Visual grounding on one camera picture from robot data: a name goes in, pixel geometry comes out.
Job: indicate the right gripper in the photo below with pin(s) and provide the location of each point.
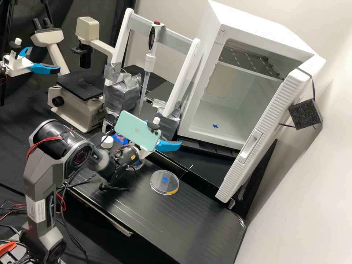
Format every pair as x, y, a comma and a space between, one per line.
143, 153

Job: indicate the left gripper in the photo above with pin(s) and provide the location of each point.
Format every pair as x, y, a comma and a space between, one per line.
16, 66

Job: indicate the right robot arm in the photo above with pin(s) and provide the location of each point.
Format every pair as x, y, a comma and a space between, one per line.
41, 170

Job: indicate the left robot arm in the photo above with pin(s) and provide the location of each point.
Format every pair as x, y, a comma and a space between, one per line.
2, 72

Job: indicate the petri dish lid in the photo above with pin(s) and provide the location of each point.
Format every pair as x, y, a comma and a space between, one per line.
164, 183

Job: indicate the left phone holder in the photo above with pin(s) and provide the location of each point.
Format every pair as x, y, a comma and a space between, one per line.
18, 41

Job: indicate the petri dish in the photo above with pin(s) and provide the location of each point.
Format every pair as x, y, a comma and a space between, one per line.
139, 165

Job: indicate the black platform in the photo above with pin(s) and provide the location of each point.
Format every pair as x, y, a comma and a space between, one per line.
203, 170
178, 228

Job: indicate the blue bottle holder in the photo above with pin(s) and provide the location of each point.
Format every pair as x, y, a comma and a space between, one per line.
121, 139

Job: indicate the white cap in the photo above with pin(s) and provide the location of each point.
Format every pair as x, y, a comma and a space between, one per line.
107, 142

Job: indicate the white pipette stand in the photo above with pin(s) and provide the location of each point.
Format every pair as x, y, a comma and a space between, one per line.
177, 82

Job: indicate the cream microscope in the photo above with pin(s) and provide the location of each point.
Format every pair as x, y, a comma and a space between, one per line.
79, 108

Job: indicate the pipette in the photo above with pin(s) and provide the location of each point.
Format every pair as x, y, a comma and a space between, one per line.
150, 60

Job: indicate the incubator door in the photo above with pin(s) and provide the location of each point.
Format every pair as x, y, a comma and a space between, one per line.
264, 129

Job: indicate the white incubator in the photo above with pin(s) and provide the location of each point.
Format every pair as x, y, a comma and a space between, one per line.
239, 30

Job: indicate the right wrist camera phone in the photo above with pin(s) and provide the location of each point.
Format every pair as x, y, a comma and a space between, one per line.
136, 130

